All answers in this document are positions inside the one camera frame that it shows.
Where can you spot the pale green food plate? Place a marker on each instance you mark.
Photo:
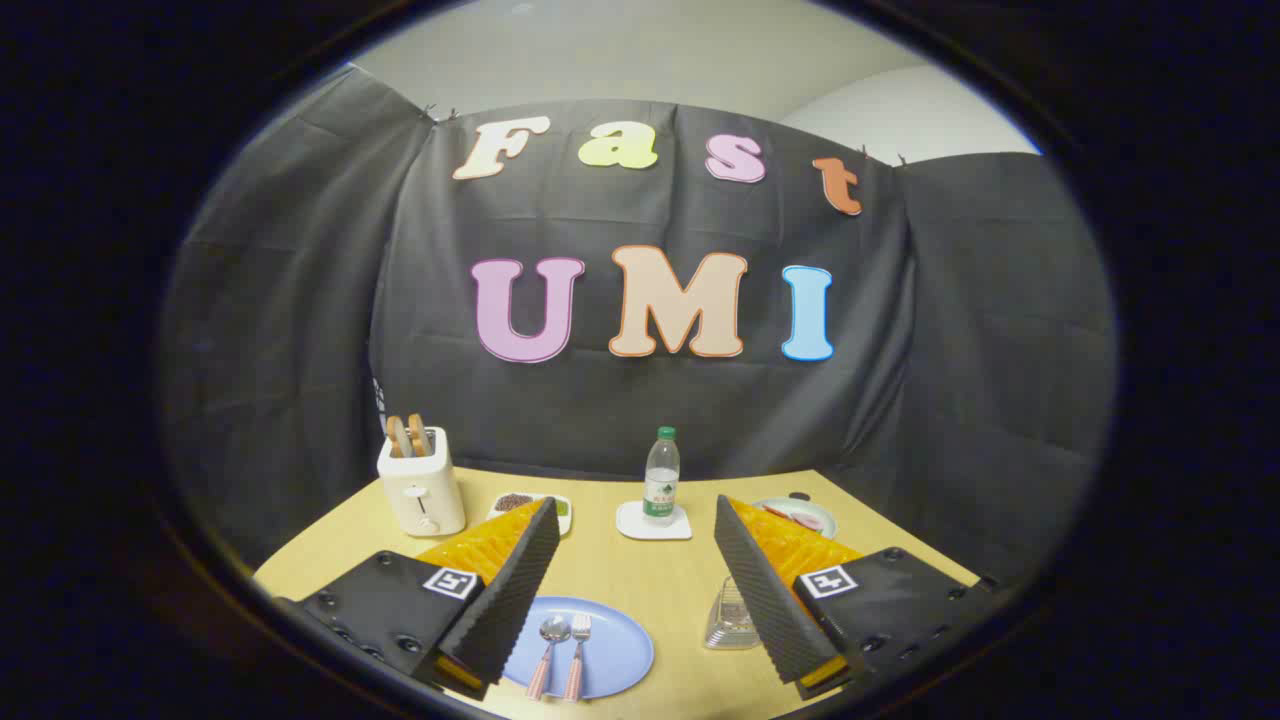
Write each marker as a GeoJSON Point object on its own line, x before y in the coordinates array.
{"type": "Point", "coordinates": [825, 512]}

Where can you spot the blue round plate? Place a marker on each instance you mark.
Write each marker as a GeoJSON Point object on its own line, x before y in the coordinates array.
{"type": "Point", "coordinates": [618, 645]}

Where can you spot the white square coaster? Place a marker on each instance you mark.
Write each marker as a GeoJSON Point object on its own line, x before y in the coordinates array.
{"type": "Point", "coordinates": [635, 528]}

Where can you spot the cream toaster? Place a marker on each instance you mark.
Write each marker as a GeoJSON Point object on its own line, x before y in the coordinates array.
{"type": "Point", "coordinates": [425, 495]}

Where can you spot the toasted bread slice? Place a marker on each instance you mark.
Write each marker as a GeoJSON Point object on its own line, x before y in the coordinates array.
{"type": "Point", "coordinates": [398, 438]}
{"type": "Point", "coordinates": [420, 436]}

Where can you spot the sliced meat and sausage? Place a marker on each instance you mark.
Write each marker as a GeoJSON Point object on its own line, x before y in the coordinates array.
{"type": "Point", "coordinates": [805, 521]}

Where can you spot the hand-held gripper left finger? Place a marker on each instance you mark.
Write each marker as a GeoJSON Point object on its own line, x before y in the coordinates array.
{"type": "Point", "coordinates": [510, 590]}

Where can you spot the white divided dish of beans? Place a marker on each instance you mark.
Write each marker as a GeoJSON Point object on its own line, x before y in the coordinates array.
{"type": "Point", "coordinates": [513, 502]}

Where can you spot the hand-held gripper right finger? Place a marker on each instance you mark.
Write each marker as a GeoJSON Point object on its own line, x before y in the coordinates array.
{"type": "Point", "coordinates": [755, 590]}

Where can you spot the clear water bottle green cap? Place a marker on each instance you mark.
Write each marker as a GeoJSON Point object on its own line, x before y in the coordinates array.
{"type": "Point", "coordinates": [661, 480]}

